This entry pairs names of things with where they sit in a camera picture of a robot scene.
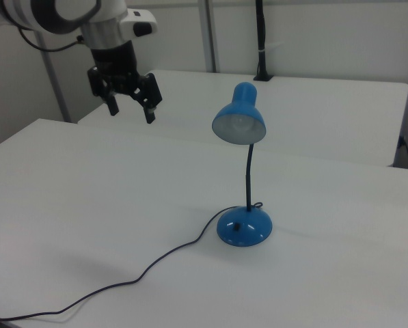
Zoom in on grey metal frame post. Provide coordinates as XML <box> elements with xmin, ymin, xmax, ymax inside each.
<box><xmin>35</xmin><ymin>32</ymin><xmax>72</xmax><ymax>124</ymax></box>
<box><xmin>195</xmin><ymin>0</ymin><xmax>222</xmax><ymax>74</ymax></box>

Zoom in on black cable on robot arm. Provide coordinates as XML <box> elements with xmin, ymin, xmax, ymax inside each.
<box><xmin>17</xmin><ymin>26</ymin><xmax>85</xmax><ymax>53</ymax></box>

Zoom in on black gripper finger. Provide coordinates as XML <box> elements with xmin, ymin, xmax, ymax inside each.
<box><xmin>86</xmin><ymin>66</ymin><xmax>120</xmax><ymax>118</ymax></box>
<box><xmin>131</xmin><ymin>72</ymin><xmax>164</xmax><ymax>125</ymax></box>

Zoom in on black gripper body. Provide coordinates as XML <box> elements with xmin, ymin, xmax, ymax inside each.
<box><xmin>88</xmin><ymin>40</ymin><xmax>141</xmax><ymax>98</ymax></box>

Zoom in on black pole with table clamp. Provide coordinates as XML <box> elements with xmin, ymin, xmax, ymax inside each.
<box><xmin>252</xmin><ymin>0</ymin><xmax>273</xmax><ymax>82</ymax></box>

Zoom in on black lamp power cord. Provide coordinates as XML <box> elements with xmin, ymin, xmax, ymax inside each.
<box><xmin>0</xmin><ymin>201</ymin><xmax>264</xmax><ymax>322</ymax></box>

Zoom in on blue gooseneck desk lamp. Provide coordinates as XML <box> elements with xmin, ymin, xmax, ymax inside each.
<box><xmin>210</xmin><ymin>81</ymin><xmax>273</xmax><ymax>247</ymax></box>

